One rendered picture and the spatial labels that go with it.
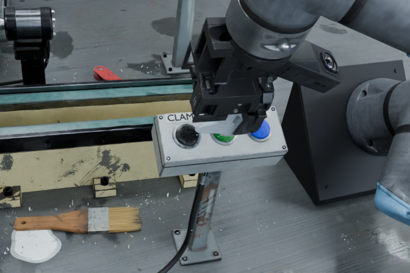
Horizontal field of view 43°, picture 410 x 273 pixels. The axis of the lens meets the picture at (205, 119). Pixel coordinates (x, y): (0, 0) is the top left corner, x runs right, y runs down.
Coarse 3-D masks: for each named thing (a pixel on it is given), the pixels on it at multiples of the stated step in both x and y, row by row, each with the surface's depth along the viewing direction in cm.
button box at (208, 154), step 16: (272, 112) 71; (160, 128) 66; (176, 128) 66; (272, 128) 70; (160, 144) 65; (176, 144) 66; (208, 144) 67; (224, 144) 67; (240, 144) 68; (256, 144) 68; (272, 144) 69; (160, 160) 66; (176, 160) 65; (192, 160) 65; (208, 160) 66; (224, 160) 67; (240, 160) 68; (256, 160) 70; (272, 160) 71; (160, 176) 68
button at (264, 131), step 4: (264, 120) 69; (264, 124) 69; (268, 124) 69; (260, 128) 69; (264, 128) 69; (268, 128) 69; (256, 132) 68; (260, 132) 68; (264, 132) 68; (268, 132) 69; (256, 136) 68; (260, 136) 68; (264, 136) 68
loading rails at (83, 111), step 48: (0, 96) 91; (48, 96) 92; (96, 96) 94; (144, 96) 96; (0, 144) 82; (48, 144) 84; (96, 144) 87; (144, 144) 90; (0, 192) 87; (96, 192) 90
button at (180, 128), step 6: (180, 126) 66; (186, 126) 66; (192, 126) 66; (180, 132) 66; (186, 132) 66; (192, 132) 66; (180, 138) 65; (186, 138) 65; (192, 138) 66; (186, 144) 65; (192, 144) 66
